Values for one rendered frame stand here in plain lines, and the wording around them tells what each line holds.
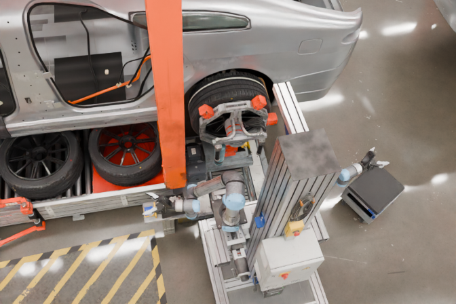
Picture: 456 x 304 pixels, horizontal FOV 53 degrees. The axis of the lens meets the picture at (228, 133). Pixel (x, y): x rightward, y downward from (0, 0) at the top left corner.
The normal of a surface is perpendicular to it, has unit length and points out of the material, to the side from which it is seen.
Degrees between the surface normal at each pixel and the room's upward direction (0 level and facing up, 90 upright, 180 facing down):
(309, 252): 0
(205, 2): 38
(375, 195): 0
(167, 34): 90
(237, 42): 81
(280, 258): 0
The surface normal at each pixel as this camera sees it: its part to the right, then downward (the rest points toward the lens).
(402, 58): 0.07, -0.52
